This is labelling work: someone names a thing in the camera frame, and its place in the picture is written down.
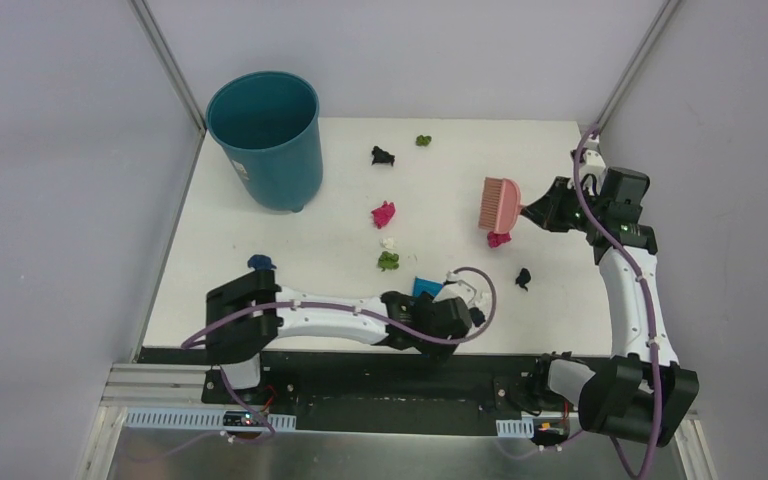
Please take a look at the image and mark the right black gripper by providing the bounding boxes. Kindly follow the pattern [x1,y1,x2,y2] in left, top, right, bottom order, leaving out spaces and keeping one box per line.
[522,176,606,233]

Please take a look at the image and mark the blue plastic dustpan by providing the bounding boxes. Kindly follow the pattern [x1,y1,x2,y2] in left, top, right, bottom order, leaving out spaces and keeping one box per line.
[412,277,443,298]

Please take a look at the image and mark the pink hand brush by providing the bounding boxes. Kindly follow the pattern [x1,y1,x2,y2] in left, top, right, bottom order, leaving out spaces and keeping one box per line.
[478,177,525,234]

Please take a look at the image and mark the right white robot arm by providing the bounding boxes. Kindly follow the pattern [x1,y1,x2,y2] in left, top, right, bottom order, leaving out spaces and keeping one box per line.
[521,168,699,447]

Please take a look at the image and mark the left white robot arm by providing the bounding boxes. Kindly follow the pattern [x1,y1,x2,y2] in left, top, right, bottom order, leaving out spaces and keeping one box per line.
[190,270,487,405]

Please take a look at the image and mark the black paper scrap near dustpan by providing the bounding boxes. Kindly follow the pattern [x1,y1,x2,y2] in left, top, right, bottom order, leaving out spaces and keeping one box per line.
[469,307,487,328]

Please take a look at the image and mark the white paper scrap near dustpan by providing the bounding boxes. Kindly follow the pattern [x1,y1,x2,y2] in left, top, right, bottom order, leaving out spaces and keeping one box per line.
[475,292,493,312]

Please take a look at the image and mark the magenta paper scrap right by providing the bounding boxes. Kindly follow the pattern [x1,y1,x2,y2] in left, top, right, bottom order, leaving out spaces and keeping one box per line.
[486,232,511,249]

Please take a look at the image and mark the magenta paper scrap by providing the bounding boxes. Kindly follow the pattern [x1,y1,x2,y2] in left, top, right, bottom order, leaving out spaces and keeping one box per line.
[371,201,396,229]
[486,232,511,249]

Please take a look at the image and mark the black paper scrap right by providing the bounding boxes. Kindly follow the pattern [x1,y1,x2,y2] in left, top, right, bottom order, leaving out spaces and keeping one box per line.
[515,268,532,291]

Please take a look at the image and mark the green paper scrap centre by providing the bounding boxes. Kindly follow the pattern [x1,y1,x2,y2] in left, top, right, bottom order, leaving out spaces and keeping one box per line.
[377,251,400,271]

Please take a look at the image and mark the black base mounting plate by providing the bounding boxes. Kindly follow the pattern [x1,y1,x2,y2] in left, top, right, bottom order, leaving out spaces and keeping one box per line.
[201,351,571,436]

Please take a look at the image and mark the magenta paper scrap centre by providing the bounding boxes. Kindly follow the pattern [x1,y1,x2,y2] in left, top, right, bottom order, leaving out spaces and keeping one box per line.
[371,201,396,229]

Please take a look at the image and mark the small green paper scrap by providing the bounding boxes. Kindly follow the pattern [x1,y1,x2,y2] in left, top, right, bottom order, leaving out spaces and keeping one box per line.
[415,135,432,147]

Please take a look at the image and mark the black paper scrap top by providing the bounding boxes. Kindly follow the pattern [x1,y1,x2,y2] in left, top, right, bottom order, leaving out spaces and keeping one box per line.
[371,146,396,166]

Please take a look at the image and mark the dark blue paper scrap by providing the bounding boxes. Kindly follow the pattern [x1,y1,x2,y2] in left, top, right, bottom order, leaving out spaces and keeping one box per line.
[247,254,277,271]

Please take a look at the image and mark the teal plastic waste bin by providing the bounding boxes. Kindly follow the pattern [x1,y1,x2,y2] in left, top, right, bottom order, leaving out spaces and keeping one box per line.
[205,71,324,212]

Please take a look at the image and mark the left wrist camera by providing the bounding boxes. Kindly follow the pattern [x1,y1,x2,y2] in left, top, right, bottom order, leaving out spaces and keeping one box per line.
[434,271,481,308]

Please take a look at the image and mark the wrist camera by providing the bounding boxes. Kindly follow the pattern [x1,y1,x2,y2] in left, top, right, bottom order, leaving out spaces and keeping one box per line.
[571,132,606,178]
[434,271,481,308]

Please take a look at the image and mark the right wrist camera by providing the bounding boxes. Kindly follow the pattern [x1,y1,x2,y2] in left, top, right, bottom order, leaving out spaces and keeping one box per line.
[571,132,606,178]

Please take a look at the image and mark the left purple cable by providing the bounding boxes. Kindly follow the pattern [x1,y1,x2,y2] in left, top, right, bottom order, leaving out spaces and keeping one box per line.
[180,266,498,444]

